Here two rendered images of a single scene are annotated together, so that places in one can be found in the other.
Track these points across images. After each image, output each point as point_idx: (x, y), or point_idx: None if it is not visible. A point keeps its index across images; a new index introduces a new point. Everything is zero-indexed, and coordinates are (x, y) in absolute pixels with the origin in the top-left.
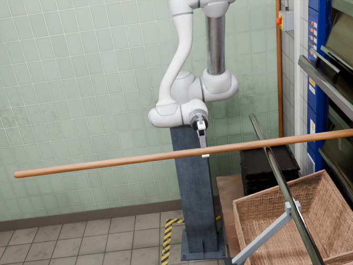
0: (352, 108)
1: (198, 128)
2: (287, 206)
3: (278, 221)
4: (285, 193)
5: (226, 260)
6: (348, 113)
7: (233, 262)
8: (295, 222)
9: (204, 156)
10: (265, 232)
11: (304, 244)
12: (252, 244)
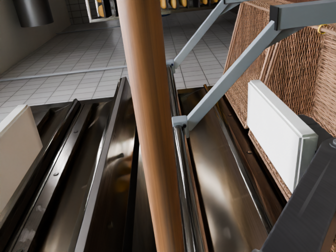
0: (71, 243)
1: (18, 107)
2: (172, 117)
3: (197, 104)
4: (173, 138)
5: (275, 10)
6: (81, 246)
7: (269, 22)
8: (172, 107)
9: (248, 93)
10: (215, 85)
11: (171, 93)
12: (235, 61)
